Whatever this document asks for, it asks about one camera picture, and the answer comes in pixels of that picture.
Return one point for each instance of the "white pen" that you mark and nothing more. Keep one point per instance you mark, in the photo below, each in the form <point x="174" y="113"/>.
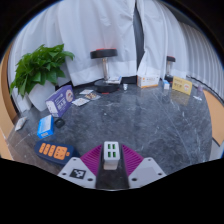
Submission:
<point x="197" y="98"/>

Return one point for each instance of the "black red bar stool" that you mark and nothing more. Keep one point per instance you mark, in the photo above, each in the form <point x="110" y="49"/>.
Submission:
<point x="170" y="60"/>
<point x="104" y="53"/>

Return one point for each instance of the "blue power strip orange sockets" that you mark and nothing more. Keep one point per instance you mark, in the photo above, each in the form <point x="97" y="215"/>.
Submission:
<point x="53" y="152"/>

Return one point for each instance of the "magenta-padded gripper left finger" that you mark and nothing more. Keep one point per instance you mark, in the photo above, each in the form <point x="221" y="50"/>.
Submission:
<point x="76" y="171"/>

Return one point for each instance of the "white charger block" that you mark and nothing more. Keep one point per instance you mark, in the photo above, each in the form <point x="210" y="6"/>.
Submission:
<point x="111" y="155"/>

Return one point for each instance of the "dark printed card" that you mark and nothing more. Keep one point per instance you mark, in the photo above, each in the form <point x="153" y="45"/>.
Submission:
<point x="92" y="96"/>

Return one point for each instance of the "green potted plant white pot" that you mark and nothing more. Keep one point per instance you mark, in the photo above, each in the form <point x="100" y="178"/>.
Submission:
<point x="38" y="70"/>

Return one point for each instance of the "yellow table sign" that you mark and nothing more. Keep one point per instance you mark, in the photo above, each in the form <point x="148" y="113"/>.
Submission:
<point x="182" y="85"/>

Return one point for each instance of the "small purple bottle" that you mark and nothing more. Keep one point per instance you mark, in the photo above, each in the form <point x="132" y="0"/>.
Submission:
<point x="199" y="88"/>

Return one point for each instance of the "white curtain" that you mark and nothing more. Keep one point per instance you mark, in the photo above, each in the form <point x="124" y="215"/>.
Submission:
<point x="176" y="40"/>
<point x="93" y="33"/>

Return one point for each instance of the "purple cardboard box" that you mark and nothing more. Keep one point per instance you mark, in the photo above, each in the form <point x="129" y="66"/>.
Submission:
<point x="60" y="100"/>

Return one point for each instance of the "small blue white box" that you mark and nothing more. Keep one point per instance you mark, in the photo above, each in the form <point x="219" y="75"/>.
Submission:
<point x="166" y="84"/>

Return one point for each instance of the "small black round disc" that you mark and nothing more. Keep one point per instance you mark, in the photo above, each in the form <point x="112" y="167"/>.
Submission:
<point x="59" y="123"/>

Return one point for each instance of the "white orange cardboard box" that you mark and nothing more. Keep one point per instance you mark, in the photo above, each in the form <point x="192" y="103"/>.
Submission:
<point x="148" y="81"/>

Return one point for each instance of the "small white cup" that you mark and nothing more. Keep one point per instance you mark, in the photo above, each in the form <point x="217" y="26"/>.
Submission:
<point x="125" y="86"/>

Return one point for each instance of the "white paper sheet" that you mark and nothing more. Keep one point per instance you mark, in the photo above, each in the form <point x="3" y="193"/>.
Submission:
<point x="20" y="123"/>

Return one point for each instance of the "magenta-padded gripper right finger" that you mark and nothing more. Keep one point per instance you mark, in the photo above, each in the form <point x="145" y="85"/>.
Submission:
<point x="146" y="171"/>

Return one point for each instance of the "pale printed card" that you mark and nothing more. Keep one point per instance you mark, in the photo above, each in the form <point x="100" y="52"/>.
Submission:
<point x="86" y="91"/>

